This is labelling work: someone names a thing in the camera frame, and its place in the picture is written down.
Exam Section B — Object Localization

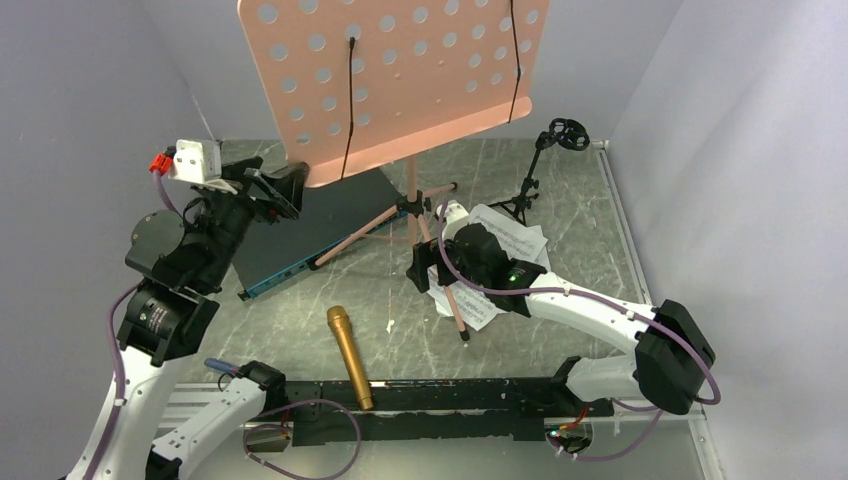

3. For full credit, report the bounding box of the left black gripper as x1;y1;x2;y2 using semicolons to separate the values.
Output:
197;156;309;288

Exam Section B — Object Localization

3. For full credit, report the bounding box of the sheet music page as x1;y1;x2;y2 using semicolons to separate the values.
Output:
442;204;550;331

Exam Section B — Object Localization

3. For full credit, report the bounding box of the pink music stand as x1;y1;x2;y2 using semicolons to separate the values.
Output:
237;0;552;342

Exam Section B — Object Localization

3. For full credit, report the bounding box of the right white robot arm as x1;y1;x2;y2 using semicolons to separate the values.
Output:
407;224;721;415

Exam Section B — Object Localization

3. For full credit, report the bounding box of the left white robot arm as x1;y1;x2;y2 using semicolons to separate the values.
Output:
70;157;309;479

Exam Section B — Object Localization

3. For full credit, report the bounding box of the black blue flat box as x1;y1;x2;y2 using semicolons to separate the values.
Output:
233;169;399;301

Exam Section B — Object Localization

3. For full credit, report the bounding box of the gold microphone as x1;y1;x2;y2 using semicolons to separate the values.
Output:
327;305;375;411

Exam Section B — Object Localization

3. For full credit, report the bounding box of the black microphone stand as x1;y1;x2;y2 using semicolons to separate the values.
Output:
488;117;591;228

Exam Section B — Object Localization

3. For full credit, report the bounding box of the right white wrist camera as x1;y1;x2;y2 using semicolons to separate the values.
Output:
435;200;469;230

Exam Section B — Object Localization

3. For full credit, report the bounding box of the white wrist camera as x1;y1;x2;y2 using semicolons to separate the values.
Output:
148;139;237;194
435;200;469;230

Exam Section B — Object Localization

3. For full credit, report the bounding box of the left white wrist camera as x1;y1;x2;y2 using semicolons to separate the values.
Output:
148;139;237;194

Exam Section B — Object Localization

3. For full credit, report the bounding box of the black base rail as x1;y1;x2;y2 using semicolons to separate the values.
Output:
256;377;614;447

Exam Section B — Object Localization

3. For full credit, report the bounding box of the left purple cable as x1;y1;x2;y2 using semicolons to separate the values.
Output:
82;168;362;480

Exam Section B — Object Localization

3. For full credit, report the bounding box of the purple cable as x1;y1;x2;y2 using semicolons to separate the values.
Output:
82;168;362;480
433;205;722;464

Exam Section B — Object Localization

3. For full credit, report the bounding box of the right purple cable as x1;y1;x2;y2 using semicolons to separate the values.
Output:
433;205;722;464

